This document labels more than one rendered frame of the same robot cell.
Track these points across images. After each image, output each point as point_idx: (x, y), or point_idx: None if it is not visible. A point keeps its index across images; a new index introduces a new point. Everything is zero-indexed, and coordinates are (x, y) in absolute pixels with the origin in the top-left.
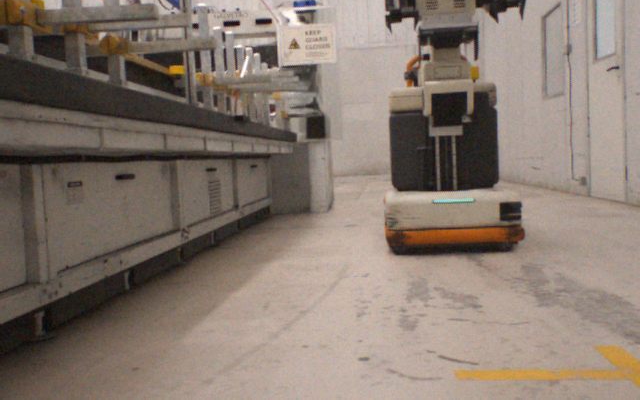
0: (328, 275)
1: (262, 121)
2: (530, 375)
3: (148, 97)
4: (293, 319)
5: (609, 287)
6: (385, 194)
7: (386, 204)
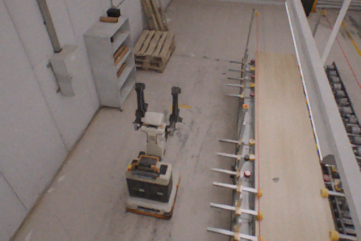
0: (201, 159)
1: (232, 239)
2: (184, 106)
3: (238, 106)
4: (209, 128)
5: None
6: (171, 204)
7: (180, 172)
